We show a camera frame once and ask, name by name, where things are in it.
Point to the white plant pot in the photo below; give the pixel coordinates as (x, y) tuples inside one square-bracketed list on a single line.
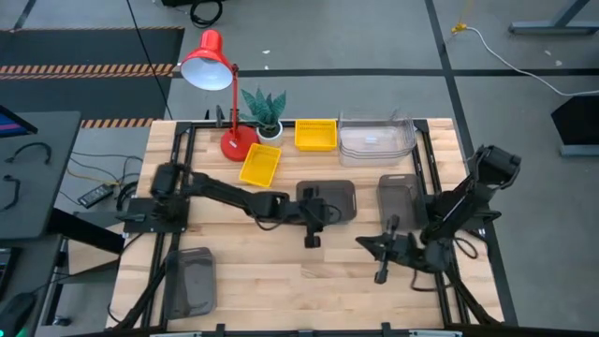
[(271, 138)]

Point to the black power adapter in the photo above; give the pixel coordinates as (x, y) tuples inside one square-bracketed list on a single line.
[(96, 195)]

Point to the yellow perforated plastic basket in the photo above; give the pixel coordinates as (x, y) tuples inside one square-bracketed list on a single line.
[(316, 136), (259, 165)]

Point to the black computer mouse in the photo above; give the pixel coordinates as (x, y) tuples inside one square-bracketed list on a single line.
[(16, 313)]

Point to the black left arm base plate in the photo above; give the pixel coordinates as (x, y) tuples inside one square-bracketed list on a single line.
[(140, 222)]

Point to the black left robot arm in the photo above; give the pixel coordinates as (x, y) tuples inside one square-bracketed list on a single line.
[(224, 189)]

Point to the black mat with hazard stripes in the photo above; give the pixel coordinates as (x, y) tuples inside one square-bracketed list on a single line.
[(93, 47)]

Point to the black panel on gray base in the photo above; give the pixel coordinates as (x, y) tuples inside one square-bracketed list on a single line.
[(580, 121)]

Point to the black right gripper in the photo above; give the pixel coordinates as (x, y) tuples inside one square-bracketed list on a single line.
[(402, 250)]

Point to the green leafy plant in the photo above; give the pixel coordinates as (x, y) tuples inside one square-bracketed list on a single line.
[(264, 110)]

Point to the computer monitor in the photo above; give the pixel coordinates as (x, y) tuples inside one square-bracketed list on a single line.
[(11, 124)]

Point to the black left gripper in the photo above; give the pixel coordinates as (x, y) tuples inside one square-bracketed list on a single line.
[(313, 215)]

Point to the red desk lamp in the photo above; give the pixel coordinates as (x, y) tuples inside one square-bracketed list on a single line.
[(208, 51)]

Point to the smoke gray plastic bin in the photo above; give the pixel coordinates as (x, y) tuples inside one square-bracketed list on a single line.
[(339, 194), (402, 201), (189, 285)]

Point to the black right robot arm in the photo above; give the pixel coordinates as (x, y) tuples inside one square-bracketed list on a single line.
[(463, 201)]

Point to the black aluminium frame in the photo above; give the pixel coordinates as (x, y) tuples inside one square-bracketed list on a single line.
[(183, 127)]

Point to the black desk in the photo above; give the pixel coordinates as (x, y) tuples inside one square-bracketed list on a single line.
[(47, 187)]

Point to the clear plastic bin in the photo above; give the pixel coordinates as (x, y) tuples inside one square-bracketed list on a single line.
[(374, 133), (374, 158), (374, 164)]

